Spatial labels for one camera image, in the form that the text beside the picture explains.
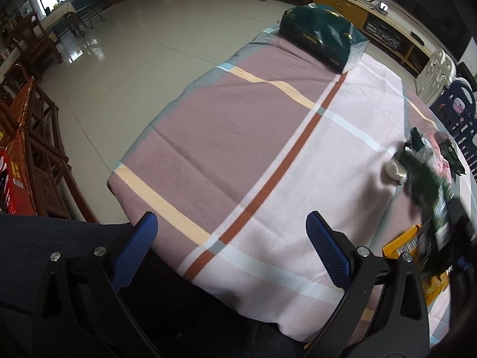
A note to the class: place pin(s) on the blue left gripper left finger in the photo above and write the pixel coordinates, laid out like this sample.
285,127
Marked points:
133,250

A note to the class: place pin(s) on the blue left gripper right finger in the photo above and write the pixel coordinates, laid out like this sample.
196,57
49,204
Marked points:
333,249

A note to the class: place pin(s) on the yellow snack wrapper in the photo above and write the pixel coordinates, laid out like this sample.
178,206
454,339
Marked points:
408,242

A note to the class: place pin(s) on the green chip bag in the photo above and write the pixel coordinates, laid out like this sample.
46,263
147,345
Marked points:
431,194

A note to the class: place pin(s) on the white crumpled plastic bag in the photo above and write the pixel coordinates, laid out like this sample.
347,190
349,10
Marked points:
396,170

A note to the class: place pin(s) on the plaid pink grey tablecloth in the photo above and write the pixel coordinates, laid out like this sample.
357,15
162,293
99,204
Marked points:
233,167

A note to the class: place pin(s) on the red cardboard box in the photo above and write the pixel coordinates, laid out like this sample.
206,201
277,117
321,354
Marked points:
16,191

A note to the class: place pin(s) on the pink crumpled plastic bag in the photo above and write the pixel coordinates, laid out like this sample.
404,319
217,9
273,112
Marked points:
441,166

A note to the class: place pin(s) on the dark green snack packet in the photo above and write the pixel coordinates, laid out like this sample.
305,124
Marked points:
451,156

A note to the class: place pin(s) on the wooden armchair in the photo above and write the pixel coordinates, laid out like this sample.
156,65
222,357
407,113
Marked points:
31,137

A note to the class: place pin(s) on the navy plastic chair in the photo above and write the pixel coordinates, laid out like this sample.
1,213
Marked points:
456,109

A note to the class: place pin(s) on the white plastic chair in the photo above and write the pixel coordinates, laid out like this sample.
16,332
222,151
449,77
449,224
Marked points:
438,74

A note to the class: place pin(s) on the dark green gift bag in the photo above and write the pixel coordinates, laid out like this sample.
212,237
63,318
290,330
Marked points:
326,34

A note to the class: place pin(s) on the yellow tv cabinet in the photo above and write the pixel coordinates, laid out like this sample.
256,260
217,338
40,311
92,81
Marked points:
384,31

